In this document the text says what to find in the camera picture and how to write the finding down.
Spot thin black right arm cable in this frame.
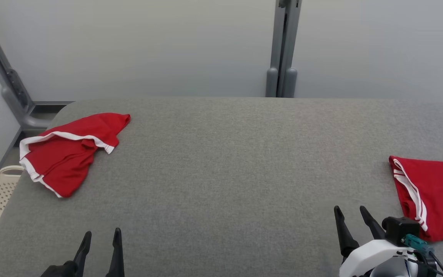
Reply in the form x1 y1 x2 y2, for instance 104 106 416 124
408 258 443 277

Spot red white-striped shorts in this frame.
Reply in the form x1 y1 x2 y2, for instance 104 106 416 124
19 112 131 198

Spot teal right camera connector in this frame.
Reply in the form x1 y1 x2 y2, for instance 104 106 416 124
401 234 436 255

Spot straight grey partition post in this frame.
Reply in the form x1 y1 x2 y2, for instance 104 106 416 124
266 0 303 98

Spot red number 23 jersey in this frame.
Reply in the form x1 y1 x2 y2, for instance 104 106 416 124
389 155 443 243

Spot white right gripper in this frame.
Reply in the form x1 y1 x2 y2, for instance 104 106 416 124
334 205 418 277

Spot slanted grey partition post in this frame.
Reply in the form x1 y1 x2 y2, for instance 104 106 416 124
0 4 72 133

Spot black right camera cable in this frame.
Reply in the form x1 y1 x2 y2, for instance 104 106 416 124
427 250 443 277

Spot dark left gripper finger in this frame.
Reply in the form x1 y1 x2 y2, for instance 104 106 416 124
73 231 92 277
105 228 125 277

